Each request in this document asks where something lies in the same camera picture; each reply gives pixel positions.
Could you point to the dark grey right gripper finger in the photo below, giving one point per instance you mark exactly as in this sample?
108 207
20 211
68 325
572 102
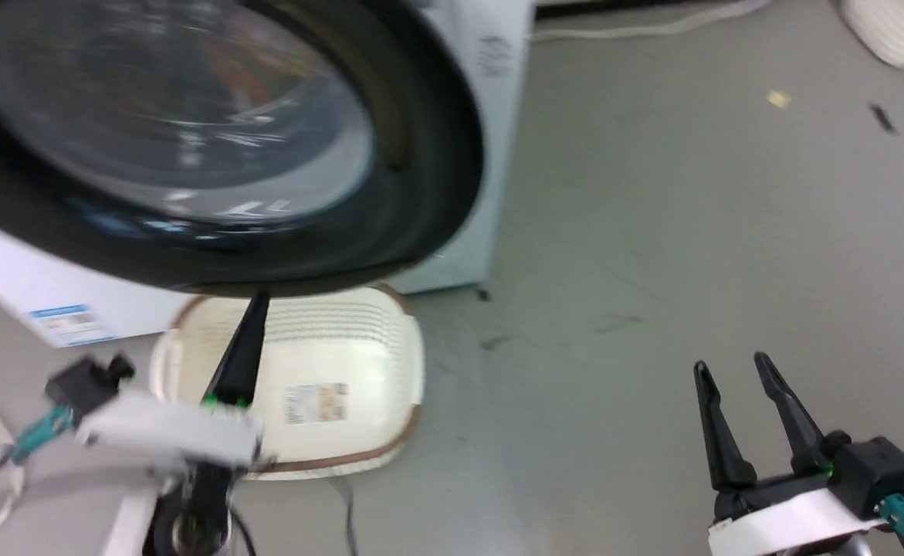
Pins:
718 432
795 421

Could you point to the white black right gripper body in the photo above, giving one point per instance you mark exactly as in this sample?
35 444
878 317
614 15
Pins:
783 517

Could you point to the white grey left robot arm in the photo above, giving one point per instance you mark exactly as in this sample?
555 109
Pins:
189 513

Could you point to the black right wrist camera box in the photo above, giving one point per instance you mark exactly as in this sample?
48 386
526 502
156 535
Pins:
880 475

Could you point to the cream plastic laundry basket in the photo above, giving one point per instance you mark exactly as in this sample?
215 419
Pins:
343 347

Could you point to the white washing machine body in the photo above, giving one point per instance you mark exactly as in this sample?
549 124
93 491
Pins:
459 154

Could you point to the white woven round basket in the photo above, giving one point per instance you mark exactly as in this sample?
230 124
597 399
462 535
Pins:
899 31

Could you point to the black round glass washer door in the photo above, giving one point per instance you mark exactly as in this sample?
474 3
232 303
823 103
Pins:
189 116

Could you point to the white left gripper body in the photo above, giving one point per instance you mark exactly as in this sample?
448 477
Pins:
166 428

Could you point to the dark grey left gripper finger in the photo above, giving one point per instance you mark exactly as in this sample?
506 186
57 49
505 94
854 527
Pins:
242 355

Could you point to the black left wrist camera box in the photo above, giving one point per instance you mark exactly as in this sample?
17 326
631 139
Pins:
85 382

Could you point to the small black floor piece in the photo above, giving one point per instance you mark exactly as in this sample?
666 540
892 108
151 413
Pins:
882 118

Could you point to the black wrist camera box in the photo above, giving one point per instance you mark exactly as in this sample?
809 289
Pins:
85 382
880 475

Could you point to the yellow paper scrap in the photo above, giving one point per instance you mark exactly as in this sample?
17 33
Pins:
778 99

